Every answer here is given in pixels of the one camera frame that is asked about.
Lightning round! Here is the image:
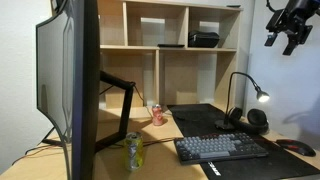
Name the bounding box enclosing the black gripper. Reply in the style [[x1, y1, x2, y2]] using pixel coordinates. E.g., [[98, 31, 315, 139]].
[[264, 0, 314, 57]]

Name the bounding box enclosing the black monitor stand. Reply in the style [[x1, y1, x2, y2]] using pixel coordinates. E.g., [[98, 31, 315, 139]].
[[41, 69, 137, 153]]

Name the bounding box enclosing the black curved monitor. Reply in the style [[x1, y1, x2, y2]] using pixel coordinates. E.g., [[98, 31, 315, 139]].
[[35, 0, 101, 180]]

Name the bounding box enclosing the black gooseneck desk lamp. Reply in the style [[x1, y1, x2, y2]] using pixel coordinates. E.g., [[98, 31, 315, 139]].
[[214, 71, 271, 131]]

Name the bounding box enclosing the black case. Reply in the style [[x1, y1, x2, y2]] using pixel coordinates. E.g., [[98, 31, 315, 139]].
[[187, 30, 221, 49]]

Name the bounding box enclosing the black red computer mouse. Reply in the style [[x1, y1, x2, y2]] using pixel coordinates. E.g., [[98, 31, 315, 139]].
[[275, 138, 317, 158]]

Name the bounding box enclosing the flat black tablet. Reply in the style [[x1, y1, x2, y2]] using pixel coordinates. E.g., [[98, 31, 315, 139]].
[[157, 43, 186, 48]]

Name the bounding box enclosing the black desk mat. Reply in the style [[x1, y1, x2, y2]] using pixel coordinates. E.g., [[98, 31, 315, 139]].
[[166, 103, 320, 180]]

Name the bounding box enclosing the wooden cubby shelf unit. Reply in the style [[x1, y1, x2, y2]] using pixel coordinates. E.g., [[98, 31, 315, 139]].
[[49, 0, 244, 113]]

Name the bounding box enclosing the grey black mechanical keyboard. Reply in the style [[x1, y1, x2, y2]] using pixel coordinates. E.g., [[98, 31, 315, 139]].
[[173, 132, 270, 166]]

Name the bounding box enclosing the pink soda can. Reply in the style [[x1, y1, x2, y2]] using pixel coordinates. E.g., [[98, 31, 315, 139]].
[[151, 104, 165, 127]]

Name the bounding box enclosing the yellow green soda can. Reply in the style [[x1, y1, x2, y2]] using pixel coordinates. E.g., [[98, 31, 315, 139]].
[[123, 131, 145, 172]]

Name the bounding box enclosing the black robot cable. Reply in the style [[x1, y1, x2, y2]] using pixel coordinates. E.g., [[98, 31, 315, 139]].
[[265, 0, 278, 13]]

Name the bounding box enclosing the black monitor cable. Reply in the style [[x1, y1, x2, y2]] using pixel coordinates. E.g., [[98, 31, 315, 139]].
[[99, 84, 154, 116]]

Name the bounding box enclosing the red mouse cable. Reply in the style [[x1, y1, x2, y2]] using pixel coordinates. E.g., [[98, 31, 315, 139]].
[[143, 132, 279, 147]]

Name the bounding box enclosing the red black desk cable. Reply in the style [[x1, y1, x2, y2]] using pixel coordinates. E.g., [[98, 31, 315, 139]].
[[11, 143, 64, 167]]

